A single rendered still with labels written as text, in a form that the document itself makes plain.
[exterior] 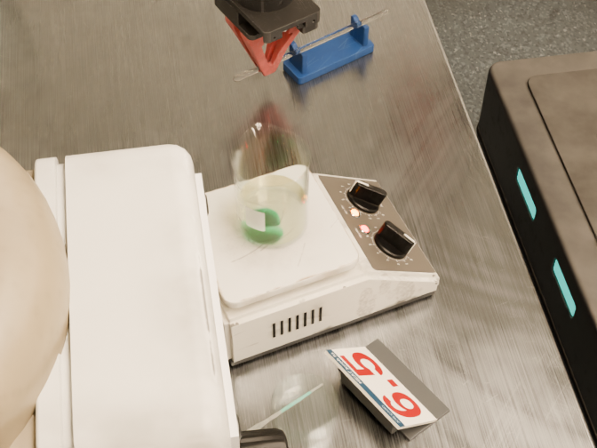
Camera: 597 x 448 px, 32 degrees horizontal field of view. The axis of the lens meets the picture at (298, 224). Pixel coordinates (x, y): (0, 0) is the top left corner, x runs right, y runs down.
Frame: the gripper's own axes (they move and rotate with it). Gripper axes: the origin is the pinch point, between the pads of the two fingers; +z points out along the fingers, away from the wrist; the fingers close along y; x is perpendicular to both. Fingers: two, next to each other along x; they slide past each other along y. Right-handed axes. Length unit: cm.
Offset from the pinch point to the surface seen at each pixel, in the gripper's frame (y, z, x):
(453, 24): -64, 78, 89
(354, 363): 34.2, 0.6, -13.5
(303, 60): 1.2, 0.2, 3.7
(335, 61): 1.5, 2.2, 7.7
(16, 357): 60, -58, -42
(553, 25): -51, 78, 107
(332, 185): 19.5, -2.8, -5.5
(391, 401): 38.7, 0.5, -13.2
